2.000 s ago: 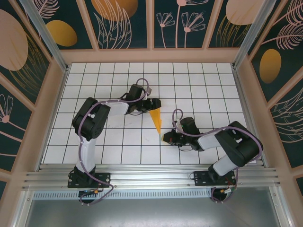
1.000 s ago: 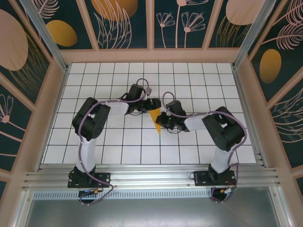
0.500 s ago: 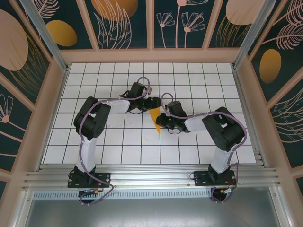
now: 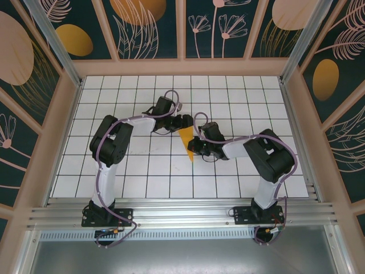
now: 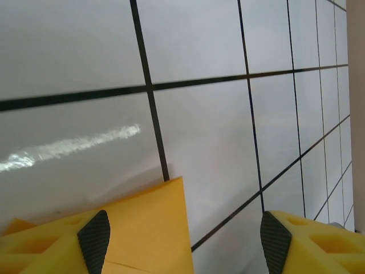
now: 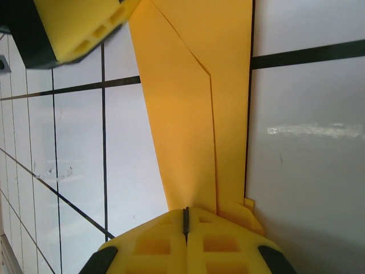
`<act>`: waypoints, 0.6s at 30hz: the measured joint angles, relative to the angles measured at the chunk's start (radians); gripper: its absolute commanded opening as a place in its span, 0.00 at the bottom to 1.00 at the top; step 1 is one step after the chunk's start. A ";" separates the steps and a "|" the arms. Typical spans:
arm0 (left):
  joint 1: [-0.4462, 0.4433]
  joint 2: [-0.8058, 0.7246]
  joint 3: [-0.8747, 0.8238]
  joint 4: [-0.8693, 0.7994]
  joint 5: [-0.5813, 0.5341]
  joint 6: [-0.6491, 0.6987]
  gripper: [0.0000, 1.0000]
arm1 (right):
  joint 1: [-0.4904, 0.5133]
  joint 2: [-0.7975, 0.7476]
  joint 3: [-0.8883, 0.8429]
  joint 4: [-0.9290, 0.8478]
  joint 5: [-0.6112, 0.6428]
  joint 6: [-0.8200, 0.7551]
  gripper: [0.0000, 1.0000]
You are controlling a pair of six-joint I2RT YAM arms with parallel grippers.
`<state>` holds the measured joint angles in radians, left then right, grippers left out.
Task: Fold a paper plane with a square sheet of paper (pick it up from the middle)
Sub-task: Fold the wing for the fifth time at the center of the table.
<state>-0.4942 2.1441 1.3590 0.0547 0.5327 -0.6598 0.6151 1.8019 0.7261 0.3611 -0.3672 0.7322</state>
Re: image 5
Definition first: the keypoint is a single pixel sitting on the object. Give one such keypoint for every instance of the yellow cloth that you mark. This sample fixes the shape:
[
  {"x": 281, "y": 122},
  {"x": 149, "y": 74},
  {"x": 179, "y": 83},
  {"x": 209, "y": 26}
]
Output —
[{"x": 148, "y": 228}]

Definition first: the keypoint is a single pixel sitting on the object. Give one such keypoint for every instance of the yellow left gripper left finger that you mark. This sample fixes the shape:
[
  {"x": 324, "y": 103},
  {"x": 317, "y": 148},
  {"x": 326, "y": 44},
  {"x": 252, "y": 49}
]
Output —
[{"x": 51, "y": 251}]

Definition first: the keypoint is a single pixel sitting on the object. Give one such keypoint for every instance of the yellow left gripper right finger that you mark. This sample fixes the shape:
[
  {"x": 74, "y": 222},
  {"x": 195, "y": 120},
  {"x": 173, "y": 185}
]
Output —
[{"x": 319, "y": 254}]

